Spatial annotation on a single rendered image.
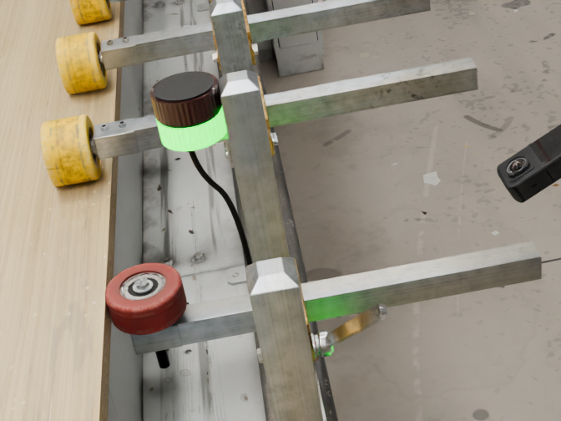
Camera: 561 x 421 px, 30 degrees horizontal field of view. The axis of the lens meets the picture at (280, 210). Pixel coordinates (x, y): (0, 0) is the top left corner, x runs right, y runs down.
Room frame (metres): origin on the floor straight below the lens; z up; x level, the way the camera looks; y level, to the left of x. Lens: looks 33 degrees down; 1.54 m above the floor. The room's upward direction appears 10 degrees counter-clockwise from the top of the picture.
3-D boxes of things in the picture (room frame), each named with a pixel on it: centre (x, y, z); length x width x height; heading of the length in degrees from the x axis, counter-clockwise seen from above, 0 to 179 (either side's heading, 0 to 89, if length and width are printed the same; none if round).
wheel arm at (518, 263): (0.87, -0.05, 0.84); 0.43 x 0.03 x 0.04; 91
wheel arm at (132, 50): (1.37, -0.01, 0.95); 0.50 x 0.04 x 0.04; 91
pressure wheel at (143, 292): (0.87, 0.15, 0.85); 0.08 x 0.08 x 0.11
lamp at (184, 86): (0.83, 0.06, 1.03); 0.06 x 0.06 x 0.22; 1
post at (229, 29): (1.08, 0.02, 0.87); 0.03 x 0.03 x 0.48; 1
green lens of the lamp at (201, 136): (0.83, 0.06, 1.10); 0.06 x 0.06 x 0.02
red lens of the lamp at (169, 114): (0.83, 0.06, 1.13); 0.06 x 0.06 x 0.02
